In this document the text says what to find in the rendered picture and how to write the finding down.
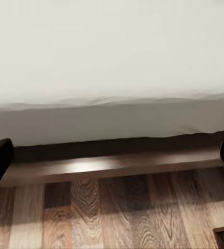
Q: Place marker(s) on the bed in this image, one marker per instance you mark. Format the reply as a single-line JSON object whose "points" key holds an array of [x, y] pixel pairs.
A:
{"points": [[94, 89]]}

